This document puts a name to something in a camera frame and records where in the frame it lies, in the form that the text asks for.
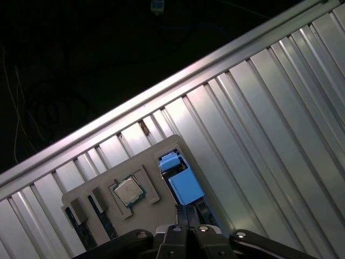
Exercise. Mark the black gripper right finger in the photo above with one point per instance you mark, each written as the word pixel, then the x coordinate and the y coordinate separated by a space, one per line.
pixel 210 245

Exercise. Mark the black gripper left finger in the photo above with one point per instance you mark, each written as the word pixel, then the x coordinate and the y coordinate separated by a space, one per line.
pixel 172 245

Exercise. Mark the hard disk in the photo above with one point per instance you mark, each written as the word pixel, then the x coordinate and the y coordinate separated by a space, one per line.
pixel 186 189

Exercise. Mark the silver CPU chip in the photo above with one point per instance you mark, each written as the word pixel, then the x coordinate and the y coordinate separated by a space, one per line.
pixel 129 191

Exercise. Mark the grey parts rack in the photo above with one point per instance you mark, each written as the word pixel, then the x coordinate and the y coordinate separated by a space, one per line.
pixel 140 162

